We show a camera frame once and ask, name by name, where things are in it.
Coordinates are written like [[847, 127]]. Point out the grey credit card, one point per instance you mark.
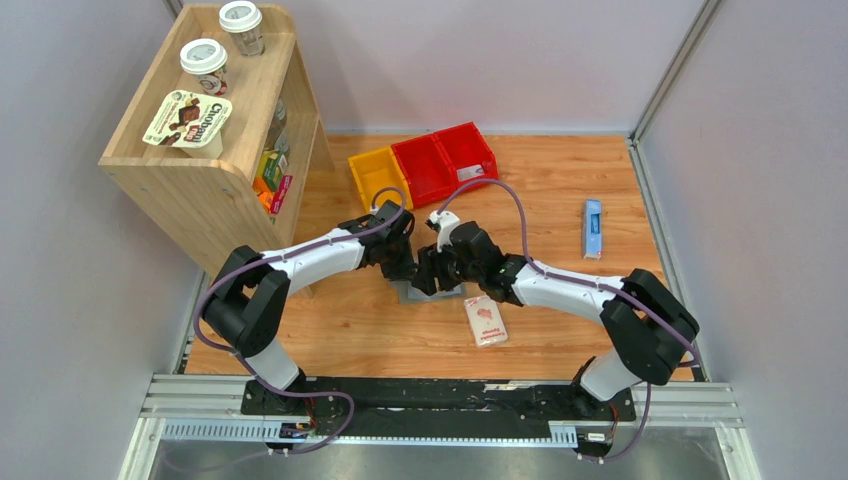
[[470, 172]]

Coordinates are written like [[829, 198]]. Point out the orange box on shelf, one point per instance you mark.
[[264, 193]]

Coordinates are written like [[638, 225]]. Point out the clear jar on shelf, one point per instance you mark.
[[277, 138]]

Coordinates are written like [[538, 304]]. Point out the white lidded cup front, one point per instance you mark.
[[206, 60]]

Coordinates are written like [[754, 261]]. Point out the Chobani yogurt cup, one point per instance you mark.
[[191, 122]]

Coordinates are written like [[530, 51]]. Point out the white lidded cup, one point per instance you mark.
[[242, 20], [206, 60]]

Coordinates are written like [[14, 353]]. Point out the grey leather card holder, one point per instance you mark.
[[408, 294]]

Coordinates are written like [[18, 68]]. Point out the wooden shelf unit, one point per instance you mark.
[[208, 206]]

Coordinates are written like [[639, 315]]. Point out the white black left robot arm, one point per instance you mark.
[[245, 303]]

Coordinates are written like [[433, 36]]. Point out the red plastic bin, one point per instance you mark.
[[464, 145], [428, 171]]

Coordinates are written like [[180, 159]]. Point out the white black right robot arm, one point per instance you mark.
[[648, 327]]

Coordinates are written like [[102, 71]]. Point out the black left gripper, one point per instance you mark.
[[407, 268]]

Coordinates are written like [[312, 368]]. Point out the white lidded cup back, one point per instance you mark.
[[242, 20]]

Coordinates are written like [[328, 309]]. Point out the blue toothbrush package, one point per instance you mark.
[[591, 237]]

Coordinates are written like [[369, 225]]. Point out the pink box on shelf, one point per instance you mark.
[[278, 197]]

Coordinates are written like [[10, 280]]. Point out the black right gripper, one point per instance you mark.
[[431, 267]]

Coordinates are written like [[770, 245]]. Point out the yellow plastic bin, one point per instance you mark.
[[375, 170]]

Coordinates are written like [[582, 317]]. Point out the red plastic bin middle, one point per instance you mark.
[[428, 171]]

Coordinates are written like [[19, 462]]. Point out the green box on shelf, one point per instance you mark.
[[273, 164]]

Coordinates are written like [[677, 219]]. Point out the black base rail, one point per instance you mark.
[[438, 408]]

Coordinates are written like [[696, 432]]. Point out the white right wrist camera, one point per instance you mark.
[[443, 222]]

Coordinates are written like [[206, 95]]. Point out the white sponge packet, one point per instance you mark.
[[485, 321]]

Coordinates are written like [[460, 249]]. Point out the red plastic bin right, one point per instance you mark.
[[464, 145]]

